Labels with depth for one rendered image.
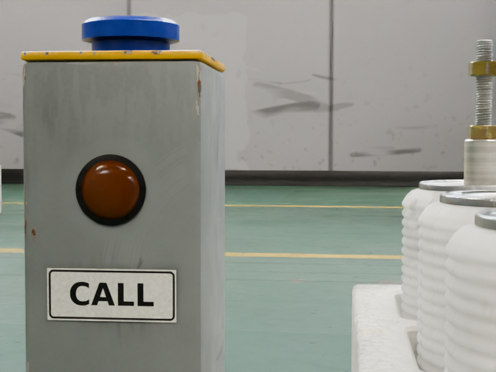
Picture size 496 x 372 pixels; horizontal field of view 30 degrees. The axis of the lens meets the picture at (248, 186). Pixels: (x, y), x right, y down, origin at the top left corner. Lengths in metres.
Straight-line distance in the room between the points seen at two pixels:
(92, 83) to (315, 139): 5.07
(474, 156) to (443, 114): 4.86
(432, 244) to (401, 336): 0.07
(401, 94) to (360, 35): 0.41
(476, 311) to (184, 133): 0.12
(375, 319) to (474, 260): 0.22
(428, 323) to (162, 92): 0.18
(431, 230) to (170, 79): 0.16
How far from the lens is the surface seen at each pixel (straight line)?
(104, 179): 0.35
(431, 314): 0.44
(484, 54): 0.57
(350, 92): 5.41
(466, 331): 0.32
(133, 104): 0.35
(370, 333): 0.49
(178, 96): 0.35
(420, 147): 5.41
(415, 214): 0.55
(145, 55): 0.35
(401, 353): 0.45
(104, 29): 0.37
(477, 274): 0.32
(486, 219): 0.33
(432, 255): 0.44
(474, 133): 0.57
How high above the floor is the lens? 0.28
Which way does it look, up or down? 3 degrees down
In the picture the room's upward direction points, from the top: straight up
